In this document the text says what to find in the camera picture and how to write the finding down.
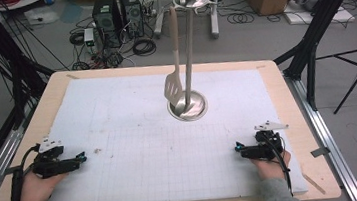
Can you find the white round table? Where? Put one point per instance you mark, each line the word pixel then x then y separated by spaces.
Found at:
pixel 22 3

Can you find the person's right hand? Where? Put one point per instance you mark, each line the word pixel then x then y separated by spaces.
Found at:
pixel 269 169

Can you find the white grid mat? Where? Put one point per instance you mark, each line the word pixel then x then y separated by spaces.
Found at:
pixel 138 151

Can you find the steel utensil stand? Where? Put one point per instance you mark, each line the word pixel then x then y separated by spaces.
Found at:
pixel 196 110

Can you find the black computer tower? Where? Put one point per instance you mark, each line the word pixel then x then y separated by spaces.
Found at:
pixel 132 15
pixel 106 21

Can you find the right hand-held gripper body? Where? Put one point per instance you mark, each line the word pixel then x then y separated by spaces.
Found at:
pixel 259 152

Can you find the white desk legs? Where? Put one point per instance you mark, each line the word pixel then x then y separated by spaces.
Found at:
pixel 214 19

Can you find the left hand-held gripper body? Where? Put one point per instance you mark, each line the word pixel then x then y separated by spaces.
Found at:
pixel 56 167

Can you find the person's left hand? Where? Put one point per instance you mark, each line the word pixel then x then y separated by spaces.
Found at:
pixel 36 190

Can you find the grey metal bracket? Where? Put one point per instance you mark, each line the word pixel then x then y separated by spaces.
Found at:
pixel 319 152

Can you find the white power supply box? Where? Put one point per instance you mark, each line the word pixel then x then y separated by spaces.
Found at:
pixel 88 36

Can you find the white foam board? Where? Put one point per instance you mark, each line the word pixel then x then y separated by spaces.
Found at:
pixel 342 16

